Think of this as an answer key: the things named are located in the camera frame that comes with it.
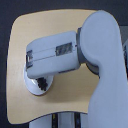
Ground dark grape bunch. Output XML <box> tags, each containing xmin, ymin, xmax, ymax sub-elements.
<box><xmin>37</xmin><ymin>77</ymin><xmax>48</xmax><ymax>91</ymax></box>

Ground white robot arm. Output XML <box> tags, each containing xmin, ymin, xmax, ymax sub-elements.
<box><xmin>26</xmin><ymin>10</ymin><xmax>128</xmax><ymax>128</ymax></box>

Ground white table base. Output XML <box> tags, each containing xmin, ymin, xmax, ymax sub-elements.
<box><xmin>29</xmin><ymin>112</ymin><xmax>88</xmax><ymax>128</ymax></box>

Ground white round plate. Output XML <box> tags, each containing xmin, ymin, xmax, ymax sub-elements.
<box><xmin>23</xmin><ymin>64</ymin><xmax>54</xmax><ymax>96</ymax></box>

